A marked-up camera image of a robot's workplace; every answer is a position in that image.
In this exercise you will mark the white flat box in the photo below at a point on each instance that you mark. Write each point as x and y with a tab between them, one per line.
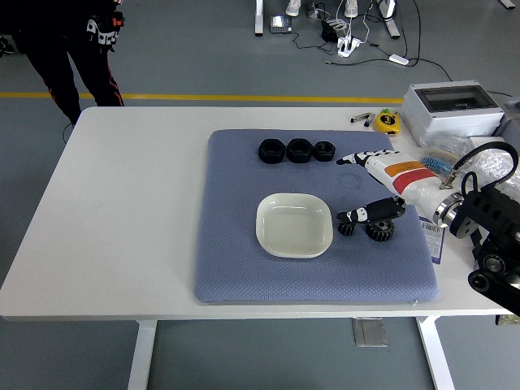
481	142

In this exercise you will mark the bubble wrap bag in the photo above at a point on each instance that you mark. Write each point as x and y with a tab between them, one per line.
493	166

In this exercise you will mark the white table leg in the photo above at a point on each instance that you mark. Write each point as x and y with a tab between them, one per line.
142	353
436	353

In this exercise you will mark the blue-grey textured mat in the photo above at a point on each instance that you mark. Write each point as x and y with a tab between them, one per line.
243	264

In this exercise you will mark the purple white label card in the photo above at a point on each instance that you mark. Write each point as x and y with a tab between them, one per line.
432	248

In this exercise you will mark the grey case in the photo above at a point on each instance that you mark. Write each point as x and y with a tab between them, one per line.
510	118

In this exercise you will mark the small black hex nut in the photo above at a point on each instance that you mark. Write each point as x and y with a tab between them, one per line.
324	151

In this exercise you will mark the white power adapter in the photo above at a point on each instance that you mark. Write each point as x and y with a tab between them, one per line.
399	59

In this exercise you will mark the clear plastic parts bag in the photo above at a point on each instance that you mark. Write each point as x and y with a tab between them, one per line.
447	141

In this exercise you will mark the small black gear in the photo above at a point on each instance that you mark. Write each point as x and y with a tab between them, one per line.
346	230

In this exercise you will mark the person's foot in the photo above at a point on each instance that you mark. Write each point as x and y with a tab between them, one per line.
351	8
293	7

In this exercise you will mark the yellow tape measure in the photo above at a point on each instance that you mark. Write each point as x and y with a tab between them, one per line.
386	122

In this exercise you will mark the metal floor plate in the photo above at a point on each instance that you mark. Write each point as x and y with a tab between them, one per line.
369	332

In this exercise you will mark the grey electrical enclosure box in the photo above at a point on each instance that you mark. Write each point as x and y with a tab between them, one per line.
459	118

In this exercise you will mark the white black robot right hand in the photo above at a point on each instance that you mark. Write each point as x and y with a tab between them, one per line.
406	178

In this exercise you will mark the black charger block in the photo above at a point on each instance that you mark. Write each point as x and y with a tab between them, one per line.
328	31

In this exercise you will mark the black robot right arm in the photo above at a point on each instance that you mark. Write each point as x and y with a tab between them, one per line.
495	211

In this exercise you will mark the large black hex nut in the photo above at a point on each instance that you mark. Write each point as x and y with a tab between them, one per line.
300	150
271	151

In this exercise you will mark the white table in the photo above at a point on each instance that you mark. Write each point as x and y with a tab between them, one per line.
122	203

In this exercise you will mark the large black gear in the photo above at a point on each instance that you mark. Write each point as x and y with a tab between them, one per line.
380	233

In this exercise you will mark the small grey device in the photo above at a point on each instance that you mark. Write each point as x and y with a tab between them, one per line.
313	12

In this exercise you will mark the white desk leg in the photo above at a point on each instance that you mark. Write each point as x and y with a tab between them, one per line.
391	24
259	18

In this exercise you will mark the person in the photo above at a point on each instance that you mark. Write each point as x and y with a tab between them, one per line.
57	61

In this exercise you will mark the white square dish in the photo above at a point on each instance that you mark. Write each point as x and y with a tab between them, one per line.
292	227

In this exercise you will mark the white power strip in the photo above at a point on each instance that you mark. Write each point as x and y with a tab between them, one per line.
348	45

